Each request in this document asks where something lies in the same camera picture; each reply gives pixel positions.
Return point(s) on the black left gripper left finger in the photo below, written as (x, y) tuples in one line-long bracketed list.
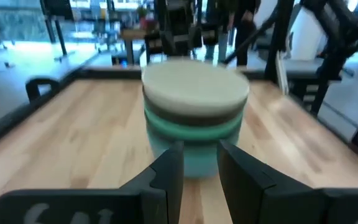
[(160, 193)]

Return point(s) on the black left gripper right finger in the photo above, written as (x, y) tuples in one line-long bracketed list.
[(244, 193)]

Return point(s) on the teal green bowl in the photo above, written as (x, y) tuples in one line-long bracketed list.
[(197, 143)]

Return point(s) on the person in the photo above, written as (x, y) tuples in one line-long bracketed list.
[(244, 31), (216, 46)]

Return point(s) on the wooden workstation table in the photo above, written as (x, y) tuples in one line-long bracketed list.
[(134, 34)]

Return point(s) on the black standing desk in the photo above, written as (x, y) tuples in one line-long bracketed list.
[(59, 34)]

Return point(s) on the black diagonal frame strut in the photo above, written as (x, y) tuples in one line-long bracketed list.
[(250, 37)]

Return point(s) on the black frame post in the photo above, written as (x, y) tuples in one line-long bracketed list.
[(280, 37)]

